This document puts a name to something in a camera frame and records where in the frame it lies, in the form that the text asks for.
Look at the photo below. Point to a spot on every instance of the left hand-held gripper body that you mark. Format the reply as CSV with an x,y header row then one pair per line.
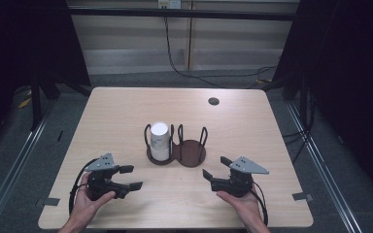
x,y
101,163

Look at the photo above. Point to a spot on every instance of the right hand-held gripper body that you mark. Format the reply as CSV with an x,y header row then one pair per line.
x,y
246,166

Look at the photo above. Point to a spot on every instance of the brown double cup holder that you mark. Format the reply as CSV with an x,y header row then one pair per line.
x,y
191,153

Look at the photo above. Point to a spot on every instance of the printed white paper cup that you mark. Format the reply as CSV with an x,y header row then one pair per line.
x,y
159,134

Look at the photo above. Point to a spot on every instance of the person's right hand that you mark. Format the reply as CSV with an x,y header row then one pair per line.
x,y
243,205

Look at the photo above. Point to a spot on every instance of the person's left hand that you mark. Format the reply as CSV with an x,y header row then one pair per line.
x,y
85,202

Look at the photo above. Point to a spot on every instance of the small black tape strip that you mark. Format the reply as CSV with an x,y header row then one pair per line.
x,y
60,136

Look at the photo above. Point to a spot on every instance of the grey tape piece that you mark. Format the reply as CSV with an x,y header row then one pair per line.
x,y
301,196
50,202

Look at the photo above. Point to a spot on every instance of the black stand leg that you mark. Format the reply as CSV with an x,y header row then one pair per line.
x,y
36,103

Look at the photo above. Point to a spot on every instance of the dark curtain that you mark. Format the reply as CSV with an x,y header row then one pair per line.
x,y
349,64
22,42

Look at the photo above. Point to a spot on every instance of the black horizontal bar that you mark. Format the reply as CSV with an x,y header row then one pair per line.
x,y
126,13

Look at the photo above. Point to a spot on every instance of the metal floor rail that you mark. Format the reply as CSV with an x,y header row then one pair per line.
x,y
16,161
320,165

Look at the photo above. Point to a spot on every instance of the white wall socket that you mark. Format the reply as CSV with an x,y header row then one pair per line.
x,y
170,4

